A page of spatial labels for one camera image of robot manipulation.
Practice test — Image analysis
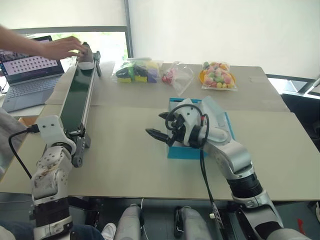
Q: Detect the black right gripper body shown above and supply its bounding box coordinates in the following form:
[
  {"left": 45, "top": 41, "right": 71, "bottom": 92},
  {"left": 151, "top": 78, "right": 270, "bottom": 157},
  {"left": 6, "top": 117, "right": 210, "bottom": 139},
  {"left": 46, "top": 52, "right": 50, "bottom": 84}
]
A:
[{"left": 165, "top": 113, "right": 187, "bottom": 148}]

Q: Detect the grey shoe with white sole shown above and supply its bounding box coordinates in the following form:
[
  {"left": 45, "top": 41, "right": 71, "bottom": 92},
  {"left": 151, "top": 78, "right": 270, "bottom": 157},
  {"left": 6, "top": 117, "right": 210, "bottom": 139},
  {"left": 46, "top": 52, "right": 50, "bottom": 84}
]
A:
[{"left": 77, "top": 41, "right": 96, "bottom": 71}]

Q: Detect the blue cardboard shoebox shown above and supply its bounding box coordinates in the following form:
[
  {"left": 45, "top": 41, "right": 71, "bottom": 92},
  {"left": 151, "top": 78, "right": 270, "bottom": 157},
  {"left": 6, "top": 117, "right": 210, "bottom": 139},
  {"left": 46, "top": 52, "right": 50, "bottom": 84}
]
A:
[{"left": 166, "top": 96, "right": 237, "bottom": 160}]

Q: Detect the person's bare hand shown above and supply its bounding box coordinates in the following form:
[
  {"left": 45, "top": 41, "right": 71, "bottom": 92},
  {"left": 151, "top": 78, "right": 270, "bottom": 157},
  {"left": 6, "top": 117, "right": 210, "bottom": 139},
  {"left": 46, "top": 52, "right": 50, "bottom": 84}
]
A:
[{"left": 44, "top": 35, "right": 88, "bottom": 61}]

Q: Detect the clear bag with red items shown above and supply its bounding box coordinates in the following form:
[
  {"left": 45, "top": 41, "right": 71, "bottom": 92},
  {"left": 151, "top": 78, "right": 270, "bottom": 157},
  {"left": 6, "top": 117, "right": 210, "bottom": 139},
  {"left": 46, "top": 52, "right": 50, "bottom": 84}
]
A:
[{"left": 159, "top": 60, "right": 196, "bottom": 97}]

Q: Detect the plastic bag of coloured sponges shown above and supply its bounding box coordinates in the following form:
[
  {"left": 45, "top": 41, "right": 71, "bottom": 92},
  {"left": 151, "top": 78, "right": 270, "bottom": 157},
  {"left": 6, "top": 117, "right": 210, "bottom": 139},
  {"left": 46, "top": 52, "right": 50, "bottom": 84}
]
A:
[{"left": 111, "top": 57, "right": 164, "bottom": 85}]

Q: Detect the bag of colourful candies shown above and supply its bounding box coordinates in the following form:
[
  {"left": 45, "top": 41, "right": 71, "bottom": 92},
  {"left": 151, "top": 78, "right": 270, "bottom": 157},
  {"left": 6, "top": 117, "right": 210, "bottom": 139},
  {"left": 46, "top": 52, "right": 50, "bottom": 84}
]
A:
[{"left": 198, "top": 60, "right": 238, "bottom": 92}]

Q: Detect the dark green conveyor belt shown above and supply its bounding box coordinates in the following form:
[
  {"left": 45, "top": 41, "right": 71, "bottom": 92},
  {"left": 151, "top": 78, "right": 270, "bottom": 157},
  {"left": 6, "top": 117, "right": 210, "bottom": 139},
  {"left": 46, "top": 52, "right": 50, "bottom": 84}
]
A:
[{"left": 59, "top": 50, "right": 103, "bottom": 169}]

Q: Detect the grey rounded shape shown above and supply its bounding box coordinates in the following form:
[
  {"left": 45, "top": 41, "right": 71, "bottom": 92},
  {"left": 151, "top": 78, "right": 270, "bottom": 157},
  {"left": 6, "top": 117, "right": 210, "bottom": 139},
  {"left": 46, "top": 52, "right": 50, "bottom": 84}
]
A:
[
  {"left": 174, "top": 205, "right": 214, "bottom": 240},
  {"left": 115, "top": 203, "right": 146, "bottom": 240}
]

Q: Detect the white sneaker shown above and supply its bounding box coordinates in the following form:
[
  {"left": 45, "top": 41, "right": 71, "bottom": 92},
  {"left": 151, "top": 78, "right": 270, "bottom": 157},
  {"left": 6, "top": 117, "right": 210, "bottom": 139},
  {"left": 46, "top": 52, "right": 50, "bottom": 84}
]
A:
[{"left": 100, "top": 222, "right": 117, "bottom": 240}]

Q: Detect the blue jeans leg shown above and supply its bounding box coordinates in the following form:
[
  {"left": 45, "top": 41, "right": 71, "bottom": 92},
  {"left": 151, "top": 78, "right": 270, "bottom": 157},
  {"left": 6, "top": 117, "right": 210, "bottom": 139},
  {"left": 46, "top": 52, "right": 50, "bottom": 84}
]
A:
[{"left": 0, "top": 219, "right": 104, "bottom": 240}]

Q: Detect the grey open laptop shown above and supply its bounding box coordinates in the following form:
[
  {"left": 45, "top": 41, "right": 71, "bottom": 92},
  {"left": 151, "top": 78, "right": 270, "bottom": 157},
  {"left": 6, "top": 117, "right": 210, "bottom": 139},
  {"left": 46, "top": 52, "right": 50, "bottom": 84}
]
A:
[{"left": 0, "top": 35, "right": 66, "bottom": 113}]

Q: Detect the grey clothing of bystander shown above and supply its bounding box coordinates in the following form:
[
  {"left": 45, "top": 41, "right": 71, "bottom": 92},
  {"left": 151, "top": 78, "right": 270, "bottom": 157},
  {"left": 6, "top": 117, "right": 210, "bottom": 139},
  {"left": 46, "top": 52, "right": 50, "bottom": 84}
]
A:
[{"left": 0, "top": 106, "right": 28, "bottom": 176}]

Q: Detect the small red object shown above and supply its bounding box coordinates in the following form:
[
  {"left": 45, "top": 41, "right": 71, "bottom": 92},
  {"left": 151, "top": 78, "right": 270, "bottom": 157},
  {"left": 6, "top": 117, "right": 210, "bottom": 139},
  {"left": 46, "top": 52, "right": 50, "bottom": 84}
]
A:
[{"left": 296, "top": 218, "right": 307, "bottom": 235}]

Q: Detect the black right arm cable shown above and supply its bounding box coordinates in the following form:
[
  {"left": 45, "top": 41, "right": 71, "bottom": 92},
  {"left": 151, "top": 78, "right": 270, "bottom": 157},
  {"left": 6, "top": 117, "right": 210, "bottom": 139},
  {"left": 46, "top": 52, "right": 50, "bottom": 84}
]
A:
[{"left": 165, "top": 103, "right": 221, "bottom": 226}]

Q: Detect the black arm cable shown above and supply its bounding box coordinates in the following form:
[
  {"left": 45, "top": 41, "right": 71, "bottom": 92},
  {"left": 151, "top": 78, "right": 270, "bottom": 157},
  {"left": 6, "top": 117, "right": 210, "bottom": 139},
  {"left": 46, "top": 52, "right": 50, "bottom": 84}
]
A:
[
  {"left": 8, "top": 124, "right": 40, "bottom": 180},
  {"left": 165, "top": 103, "right": 221, "bottom": 226}
]

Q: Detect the grey window frame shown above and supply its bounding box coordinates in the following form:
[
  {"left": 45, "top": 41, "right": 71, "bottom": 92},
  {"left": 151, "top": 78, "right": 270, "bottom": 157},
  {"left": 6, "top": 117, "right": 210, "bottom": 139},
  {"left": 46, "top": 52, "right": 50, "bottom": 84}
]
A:
[{"left": 7, "top": 0, "right": 135, "bottom": 61}]

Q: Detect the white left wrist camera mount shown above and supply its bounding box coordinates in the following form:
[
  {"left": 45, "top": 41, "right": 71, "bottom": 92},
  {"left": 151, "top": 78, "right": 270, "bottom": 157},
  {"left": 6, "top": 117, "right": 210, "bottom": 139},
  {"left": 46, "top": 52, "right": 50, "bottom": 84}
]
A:
[{"left": 36, "top": 114, "right": 76, "bottom": 149}]

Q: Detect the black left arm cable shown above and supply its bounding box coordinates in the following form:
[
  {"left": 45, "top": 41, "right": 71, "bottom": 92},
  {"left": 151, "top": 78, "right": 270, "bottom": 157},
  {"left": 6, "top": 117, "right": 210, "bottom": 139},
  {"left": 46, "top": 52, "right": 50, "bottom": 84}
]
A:
[{"left": 8, "top": 124, "right": 40, "bottom": 180}]

